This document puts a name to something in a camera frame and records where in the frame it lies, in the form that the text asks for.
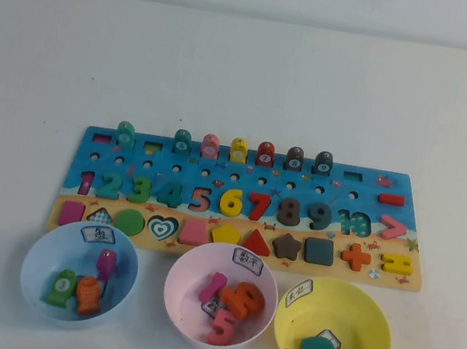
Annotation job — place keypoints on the magenta wooden rectangle piece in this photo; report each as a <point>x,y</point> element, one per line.
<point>71,214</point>

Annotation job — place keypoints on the colourful wooden puzzle board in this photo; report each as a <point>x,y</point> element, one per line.
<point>250,184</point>

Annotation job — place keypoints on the yellow wooden pentagon piece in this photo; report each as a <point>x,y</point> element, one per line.
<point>226,235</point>

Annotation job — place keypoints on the pink wooden trapezoid piece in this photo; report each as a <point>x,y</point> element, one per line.
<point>192,234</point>

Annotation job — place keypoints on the red wooden triangle piece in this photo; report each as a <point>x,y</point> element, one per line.
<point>255,245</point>

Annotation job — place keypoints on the brown wooden star piece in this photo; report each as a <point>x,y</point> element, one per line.
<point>287,247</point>

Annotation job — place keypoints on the green wooden circle piece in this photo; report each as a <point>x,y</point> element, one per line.
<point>130,222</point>

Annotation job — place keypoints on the pink plastic bowl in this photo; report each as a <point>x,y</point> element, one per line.
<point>188,279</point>

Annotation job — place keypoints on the dark grey wooden square piece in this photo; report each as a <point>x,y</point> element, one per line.
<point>319,251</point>

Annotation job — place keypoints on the yellow plastic bowl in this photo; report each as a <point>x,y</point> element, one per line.
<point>363,337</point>

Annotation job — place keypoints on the light blue plastic bowl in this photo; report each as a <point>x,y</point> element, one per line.
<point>42,258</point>

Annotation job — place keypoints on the yellow wooden fish peg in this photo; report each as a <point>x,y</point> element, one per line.
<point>239,151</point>

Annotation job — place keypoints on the yellow wooden number 6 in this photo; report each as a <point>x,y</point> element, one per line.
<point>224,204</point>

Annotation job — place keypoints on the pink wooden fish peg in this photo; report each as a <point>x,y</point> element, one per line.
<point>210,147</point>

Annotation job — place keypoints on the red fish peg number 7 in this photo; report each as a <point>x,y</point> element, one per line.
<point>265,154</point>

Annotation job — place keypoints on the red wooden number 7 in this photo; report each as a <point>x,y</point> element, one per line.
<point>258,210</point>

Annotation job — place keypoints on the green fish peg number 4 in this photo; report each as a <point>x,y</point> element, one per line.
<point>181,142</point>

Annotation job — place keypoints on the teal green wooden number 4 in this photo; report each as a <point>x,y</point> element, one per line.
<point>174,196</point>

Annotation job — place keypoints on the brown fish peg number 8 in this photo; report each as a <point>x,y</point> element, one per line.
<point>294,158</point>

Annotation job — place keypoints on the brown wooden number 8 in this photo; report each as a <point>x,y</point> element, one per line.
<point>289,218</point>

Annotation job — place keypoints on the dark grey fish peg 9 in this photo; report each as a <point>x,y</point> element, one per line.
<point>323,163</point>

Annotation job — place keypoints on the dark grey wooden number 9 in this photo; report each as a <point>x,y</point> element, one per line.
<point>324,217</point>

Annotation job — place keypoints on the pink wooden number 1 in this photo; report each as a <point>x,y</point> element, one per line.
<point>212,287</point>

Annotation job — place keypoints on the teal wooden fish peg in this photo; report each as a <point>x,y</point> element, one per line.
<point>125,134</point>

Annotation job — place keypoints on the orange wooden number 10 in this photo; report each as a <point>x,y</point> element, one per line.
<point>234,300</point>

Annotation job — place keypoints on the teal wooden number 2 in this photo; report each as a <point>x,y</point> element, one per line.
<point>109,193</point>

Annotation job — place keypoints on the orange wooden plus sign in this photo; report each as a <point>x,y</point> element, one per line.
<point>355,256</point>

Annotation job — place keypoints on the purple wooden fish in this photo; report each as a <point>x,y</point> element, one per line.
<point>105,265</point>

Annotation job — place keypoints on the pink wooden number 5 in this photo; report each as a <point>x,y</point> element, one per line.
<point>223,333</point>

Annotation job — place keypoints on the red wooden minus sign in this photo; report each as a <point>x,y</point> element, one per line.
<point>391,199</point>

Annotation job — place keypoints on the pink wooden greater-than sign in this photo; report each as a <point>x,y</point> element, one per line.
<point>399,229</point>

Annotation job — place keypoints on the orange wooden fish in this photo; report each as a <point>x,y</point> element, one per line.
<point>88,294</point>

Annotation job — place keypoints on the yellow wooden equals sign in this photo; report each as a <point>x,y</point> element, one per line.
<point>402,265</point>

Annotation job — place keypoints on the green wooden fish number 3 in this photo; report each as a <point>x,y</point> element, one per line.
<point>61,287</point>

